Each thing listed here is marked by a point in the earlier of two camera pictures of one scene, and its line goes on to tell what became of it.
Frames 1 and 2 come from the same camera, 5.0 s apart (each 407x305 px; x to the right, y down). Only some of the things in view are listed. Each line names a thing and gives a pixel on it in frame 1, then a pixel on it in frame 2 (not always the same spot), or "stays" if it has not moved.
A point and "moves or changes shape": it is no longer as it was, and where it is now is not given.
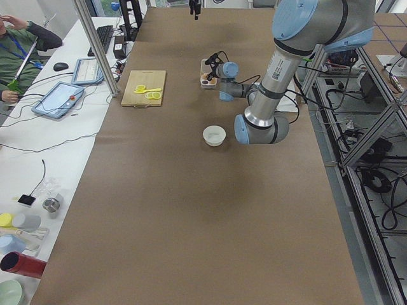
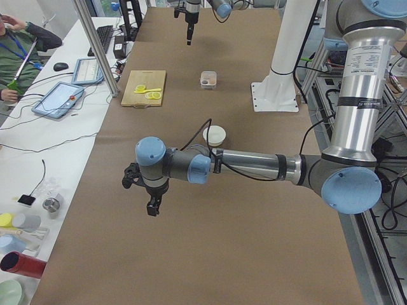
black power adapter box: (119, 49) stays
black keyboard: (105, 34) stays
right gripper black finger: (195, 6) -> (191, 18)
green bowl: (10, 292) stays
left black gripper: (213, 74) -> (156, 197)
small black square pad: (26, 199) stays
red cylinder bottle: (15, 262) stays
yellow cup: (6, 220) stays
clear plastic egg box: (205, 70) moves or changes shape
